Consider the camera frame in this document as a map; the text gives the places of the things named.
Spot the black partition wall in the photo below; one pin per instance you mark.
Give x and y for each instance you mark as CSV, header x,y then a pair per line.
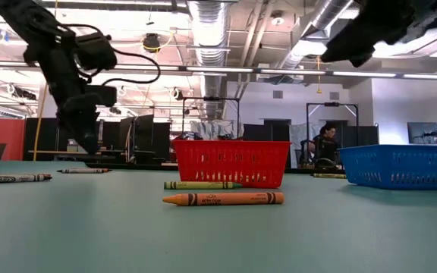
x,y
44,136

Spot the black ceiling speaker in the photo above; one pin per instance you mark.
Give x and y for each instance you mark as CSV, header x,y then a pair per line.
x,y
151,41

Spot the orange crayon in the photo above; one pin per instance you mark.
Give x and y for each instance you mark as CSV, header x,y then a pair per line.
x,y
222,199

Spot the white smoke detector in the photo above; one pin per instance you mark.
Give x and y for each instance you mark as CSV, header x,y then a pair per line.
x,y
277,19

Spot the white LED light bar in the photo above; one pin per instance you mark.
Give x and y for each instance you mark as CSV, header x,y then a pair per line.
x,y
218,69

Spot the grey crayon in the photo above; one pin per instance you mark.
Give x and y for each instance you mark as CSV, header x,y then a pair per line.
x,y
83,171
13,178

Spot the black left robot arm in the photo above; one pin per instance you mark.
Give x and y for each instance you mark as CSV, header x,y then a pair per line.
x,y
17,19

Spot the grey wall vent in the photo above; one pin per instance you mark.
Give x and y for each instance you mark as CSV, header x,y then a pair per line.
x,y
334,95
278,94

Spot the green crayon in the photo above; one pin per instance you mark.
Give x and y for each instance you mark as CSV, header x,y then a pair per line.
x,y
329,176
203,185

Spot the person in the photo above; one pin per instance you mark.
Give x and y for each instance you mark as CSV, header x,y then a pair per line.
x,y
326,146

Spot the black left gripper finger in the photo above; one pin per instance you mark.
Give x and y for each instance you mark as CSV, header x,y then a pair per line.
x,y
75,125
101,95

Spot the black metal gantry frame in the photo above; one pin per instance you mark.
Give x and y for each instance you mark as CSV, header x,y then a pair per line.
x,y
332,104
211,98

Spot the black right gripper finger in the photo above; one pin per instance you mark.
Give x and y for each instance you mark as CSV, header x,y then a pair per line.
x,y
378,26

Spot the black wall screen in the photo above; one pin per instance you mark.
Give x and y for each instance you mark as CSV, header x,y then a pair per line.
x,y
423,132

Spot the black table frame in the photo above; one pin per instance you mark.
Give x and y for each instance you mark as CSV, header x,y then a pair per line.
x,y
127,165

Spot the red plastic basket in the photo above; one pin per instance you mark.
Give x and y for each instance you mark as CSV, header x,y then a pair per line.
x,y
233,163

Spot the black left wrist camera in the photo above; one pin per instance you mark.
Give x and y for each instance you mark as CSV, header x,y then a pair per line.
x,y
95,51

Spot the wooden desk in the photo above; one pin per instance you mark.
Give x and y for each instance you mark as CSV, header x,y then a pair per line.
x,y
51,152

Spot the red partition panel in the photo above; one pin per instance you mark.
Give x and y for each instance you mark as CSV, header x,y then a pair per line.
x,y
6,136

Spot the translucent plastic sheet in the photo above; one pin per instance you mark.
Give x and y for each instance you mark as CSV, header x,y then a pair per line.
x,y
214,130

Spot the silver ventilation duct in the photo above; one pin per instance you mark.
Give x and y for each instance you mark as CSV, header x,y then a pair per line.
x,y
305,41
209,38

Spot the blue plastic basket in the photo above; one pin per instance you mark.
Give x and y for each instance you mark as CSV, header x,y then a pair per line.
x,y
393,167

